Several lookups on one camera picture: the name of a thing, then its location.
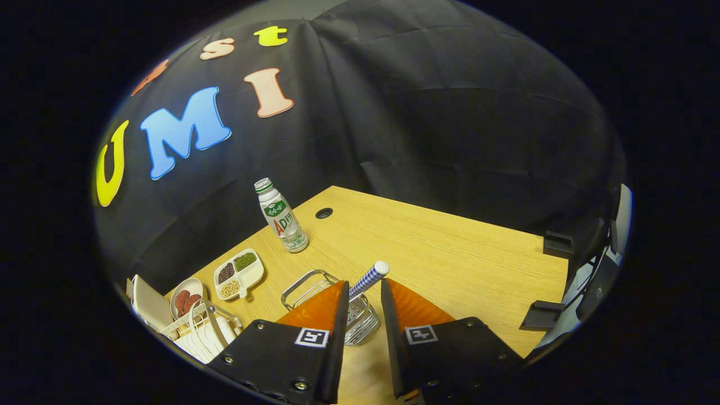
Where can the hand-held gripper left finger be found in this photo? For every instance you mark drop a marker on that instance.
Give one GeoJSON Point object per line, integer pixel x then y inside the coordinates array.
{"type": "Point", "coordinates": [337, 337]}

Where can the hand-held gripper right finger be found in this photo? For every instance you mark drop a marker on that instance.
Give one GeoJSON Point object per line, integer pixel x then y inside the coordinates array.
{"type": "Point", "coordinates": [389, 337]}

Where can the white divided dish with beans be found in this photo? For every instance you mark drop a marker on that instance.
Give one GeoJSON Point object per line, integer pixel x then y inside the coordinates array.
{"type": "Point", "coordinates": [247, 275]}

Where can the beige plate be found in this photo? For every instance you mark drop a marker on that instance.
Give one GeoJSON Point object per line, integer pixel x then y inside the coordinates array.
{"type": "Point", "coordinates": [194, 286]}

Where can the white bottle with green label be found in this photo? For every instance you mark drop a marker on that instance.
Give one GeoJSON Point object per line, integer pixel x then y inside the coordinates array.
{"type": "Point", "coordinates": [281, 216]}

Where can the red meat piece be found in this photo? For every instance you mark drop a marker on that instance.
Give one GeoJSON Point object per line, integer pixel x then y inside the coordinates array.
{"type": "Point", "coordinates": [181, 302]}
{"type": "Point", "coordinates": [194, 302]}

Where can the black table clamp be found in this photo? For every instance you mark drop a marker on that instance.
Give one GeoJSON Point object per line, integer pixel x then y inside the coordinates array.
{"type": "Point", "coordinates": [543, 316]}
{"type": "Point", "coordinates": [557, 244]}

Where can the white toaster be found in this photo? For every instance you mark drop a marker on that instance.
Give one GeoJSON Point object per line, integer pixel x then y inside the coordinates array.
{"type": "Point", "coordinates": [151, 304]}

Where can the black backdrop cloth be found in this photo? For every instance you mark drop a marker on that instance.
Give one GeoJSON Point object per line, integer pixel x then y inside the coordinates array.
{"type": "Point", "coordinates": [422, 112]}

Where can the white and black frame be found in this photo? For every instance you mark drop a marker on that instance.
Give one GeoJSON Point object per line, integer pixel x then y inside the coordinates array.
{"type": "Point", "coordinates": [596, 281]}

